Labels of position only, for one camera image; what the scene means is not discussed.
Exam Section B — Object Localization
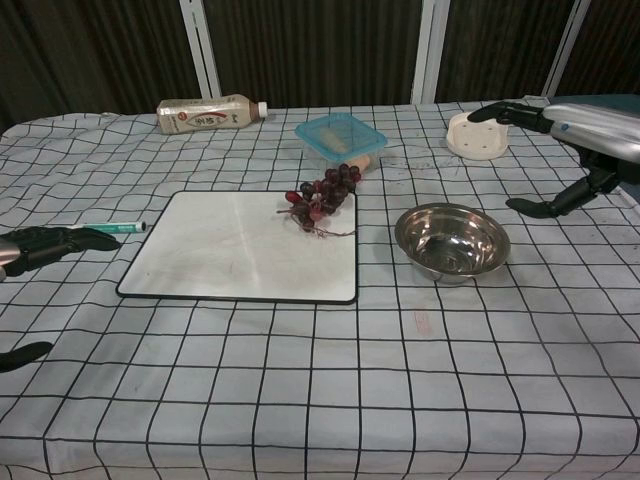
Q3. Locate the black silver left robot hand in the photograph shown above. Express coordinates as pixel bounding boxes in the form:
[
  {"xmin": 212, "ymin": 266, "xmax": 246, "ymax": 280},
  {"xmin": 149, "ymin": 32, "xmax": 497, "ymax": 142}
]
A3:
[{"xmin": 0, "ymin": 225, "xmax": 122, "ymax": 373}]

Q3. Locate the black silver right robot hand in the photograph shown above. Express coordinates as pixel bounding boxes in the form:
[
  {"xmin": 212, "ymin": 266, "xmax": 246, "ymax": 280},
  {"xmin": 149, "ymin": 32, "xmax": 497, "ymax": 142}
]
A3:
[{"xmin": 467, "ymin": 99, "xmax": 640, "ymax": 220}]

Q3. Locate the green whiteboard marker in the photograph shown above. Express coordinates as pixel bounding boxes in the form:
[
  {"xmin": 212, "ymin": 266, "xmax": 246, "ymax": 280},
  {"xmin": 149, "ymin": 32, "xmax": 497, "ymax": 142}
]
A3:
[{"xmin": 79, "ymin": 221, "xmax": 147, "ymax": 235}]

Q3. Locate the black-framed whiteboard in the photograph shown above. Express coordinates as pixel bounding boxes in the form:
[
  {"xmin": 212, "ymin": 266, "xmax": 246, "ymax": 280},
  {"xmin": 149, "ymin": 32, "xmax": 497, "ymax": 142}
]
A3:
[{"xmin": 115, "ymin": 190, "xmax": 360, "ymax": 305}]

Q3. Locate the white soap dish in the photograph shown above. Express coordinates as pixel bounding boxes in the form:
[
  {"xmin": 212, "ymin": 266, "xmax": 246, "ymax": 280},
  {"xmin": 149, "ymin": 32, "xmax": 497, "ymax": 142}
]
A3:
[{"xmin": 446, "ymin": 112, "xmax": 509, "ymax": 161}]

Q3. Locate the stainless steel bowl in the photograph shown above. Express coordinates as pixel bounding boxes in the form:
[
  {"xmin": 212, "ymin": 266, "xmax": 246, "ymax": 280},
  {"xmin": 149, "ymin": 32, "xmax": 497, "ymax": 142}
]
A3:
[{"xmin": 394, "ymin": 202, "xmax": 512, "ymax": 286}]

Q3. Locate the beige drink bottle brown cap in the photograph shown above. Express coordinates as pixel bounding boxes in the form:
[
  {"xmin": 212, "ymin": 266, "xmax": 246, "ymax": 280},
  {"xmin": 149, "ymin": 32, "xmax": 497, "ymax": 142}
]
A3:
[{"xmin": 156, "ymin": 93, "xmax": 270, "ymax": 135}]

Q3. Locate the blue-lidded clear plastic container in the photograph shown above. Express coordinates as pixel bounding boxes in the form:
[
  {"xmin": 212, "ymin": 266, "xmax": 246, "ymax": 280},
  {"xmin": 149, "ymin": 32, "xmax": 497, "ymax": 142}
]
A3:
[{"xmin": 294, "ymin": 113, "xmax": 389, "ymax": 172}]

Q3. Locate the red grape bunch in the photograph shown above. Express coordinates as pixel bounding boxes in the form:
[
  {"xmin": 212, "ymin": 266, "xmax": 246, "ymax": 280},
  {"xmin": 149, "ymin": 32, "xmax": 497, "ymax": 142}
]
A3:
[{"xmin": 276, "ymin": 163, "xmax": 362, "ymax": 238}]

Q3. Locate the dark pleated curtain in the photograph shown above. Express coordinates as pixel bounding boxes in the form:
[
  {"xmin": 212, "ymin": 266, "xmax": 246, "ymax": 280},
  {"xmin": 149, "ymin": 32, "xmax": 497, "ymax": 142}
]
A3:
[{"xmin": 0, "ymin": 0, "xmax": 640, "ymax": 132}]

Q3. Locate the white black checkered tablecloth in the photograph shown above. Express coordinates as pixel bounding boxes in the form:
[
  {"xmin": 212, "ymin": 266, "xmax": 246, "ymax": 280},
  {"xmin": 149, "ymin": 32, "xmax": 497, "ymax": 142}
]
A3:
[{"xmin": 0, "ymin": 97, "xmax": 640, "ymax": 480}]

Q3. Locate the white metal post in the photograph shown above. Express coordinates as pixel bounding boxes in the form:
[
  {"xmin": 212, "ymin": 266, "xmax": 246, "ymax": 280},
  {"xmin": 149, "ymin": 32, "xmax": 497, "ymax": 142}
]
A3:
[
  {"xmin": 411, "ymin": 0, "xmax": 452, "ymax": 105},
  {"xmin": 541, "ymin": 0, "xmax": 592, "ymax": 98},
  {"xmin": 179, "ymin": 0, "xmax": 224, "ymax": 99}
]

